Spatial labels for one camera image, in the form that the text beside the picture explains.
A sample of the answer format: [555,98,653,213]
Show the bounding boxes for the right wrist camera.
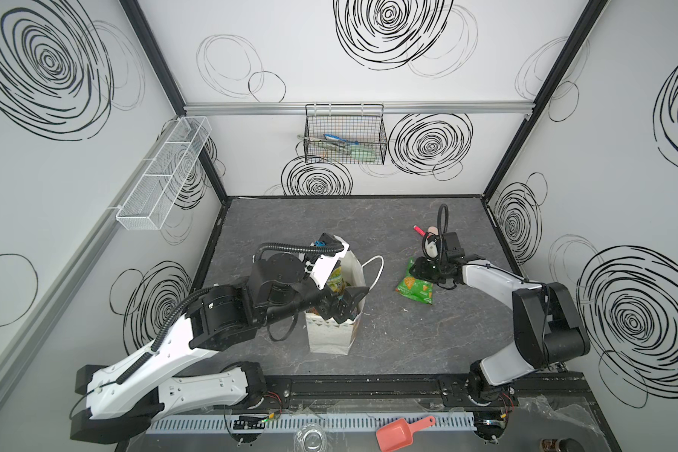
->
[422,232,442,260]

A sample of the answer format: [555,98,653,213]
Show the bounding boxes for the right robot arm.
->
[410,203,591,406]

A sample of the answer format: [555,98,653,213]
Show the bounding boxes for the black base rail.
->
[237,372,591,410]

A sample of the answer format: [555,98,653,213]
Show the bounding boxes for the black wire basket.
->
[299,103,388,165]

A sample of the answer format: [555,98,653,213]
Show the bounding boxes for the red plastic scoop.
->
[376,416,436,452]

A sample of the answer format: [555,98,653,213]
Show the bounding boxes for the white paper bag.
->
[305,252,384,355]

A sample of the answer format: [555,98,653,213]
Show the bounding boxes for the clear wall shelf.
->
[116,116,212,232]

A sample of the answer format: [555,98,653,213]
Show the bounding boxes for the clear glass bowl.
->
[294,424,329,452]

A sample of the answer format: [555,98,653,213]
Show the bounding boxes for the green snack packet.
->
[395,258,433,305]

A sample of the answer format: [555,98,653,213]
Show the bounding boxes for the dark jar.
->
[540,438,585,452]

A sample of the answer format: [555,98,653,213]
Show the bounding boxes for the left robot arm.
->
[70,235,372,444]

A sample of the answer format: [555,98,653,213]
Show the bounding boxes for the white slotted cable duct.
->
[147,412,476,434]

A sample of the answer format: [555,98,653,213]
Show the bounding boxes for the green items in basket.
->
[322,134,377,163]

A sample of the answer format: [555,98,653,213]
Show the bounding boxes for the pink marker pen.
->
[414,225,427,237]

